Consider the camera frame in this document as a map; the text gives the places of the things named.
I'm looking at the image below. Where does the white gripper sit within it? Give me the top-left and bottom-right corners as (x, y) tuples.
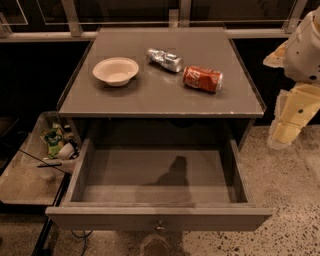
(263, 14), (320, 149)

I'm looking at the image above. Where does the grey top drawer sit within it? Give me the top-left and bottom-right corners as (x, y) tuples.
(46, 140), (272, 232)

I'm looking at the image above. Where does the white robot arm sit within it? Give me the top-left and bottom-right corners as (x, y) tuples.
(263, 7), (320, 150)

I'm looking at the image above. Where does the grey wooden drawer cabinet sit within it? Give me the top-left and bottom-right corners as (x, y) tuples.
(55, 27), (267, 148)

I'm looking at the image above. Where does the red cola can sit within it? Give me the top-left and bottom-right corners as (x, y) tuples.
(183, 66), (223, 93)

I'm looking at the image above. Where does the crushed silver can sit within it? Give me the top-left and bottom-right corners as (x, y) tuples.
(146, 48), (183, 73)

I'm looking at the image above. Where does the white paper bowl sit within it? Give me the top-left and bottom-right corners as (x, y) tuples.
(92, 57), (139, 87)

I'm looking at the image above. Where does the white cup in bin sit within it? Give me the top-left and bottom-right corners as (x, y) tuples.
(57, 143), (74, 160)

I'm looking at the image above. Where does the green snack wrapper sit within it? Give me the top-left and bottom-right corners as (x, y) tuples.
(41, 123), (65, 159)

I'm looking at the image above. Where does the black rod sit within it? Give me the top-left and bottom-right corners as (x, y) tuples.
(37, 162), (62, 168)

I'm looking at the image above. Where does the metal railing frame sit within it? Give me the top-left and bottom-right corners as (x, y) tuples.
(0, 0), (319, 42)

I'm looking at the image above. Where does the black cable on floor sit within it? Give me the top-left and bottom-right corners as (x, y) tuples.
(70, 229), (94, 256)

